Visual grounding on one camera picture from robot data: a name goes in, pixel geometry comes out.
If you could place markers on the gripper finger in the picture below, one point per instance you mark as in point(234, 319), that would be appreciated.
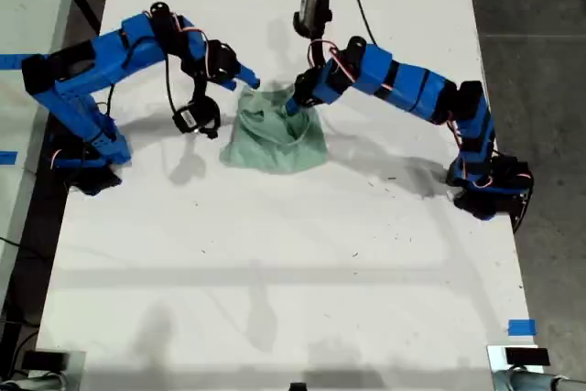
point(294, 108)
point(248, 77)
point(229, 86)

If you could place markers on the pale green T-shirt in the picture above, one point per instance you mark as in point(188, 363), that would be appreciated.
point(265, 148)

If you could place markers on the blue taped robot arm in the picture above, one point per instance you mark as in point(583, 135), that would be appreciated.
point(412, 84)

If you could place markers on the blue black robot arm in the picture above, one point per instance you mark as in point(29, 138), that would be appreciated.
point(110, 50)

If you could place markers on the black stand leg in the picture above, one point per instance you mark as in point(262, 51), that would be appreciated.
point(89, 11)

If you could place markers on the long blue tape strip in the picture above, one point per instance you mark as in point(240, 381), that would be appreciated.
point(11, 61)

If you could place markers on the small black knob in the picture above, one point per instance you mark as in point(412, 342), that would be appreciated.
point(297, 387)

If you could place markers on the blue tape square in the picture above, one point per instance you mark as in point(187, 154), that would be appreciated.
point(522, 327)

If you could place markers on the small black box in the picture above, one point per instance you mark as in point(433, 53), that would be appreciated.
point(43, 360)
point(526, 356)

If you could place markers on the grey tube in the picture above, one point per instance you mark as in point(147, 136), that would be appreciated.
point(32, 384)
point(540, 383)

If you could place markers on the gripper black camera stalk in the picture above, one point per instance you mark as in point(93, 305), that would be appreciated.
point(316, 45)
point(198, 84)

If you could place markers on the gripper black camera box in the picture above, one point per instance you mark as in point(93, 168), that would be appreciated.
point(187, 118)
point(312, 8)

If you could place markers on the shiny metal bracket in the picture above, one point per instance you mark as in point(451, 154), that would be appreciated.
point(75, 372)
point(496, 363)

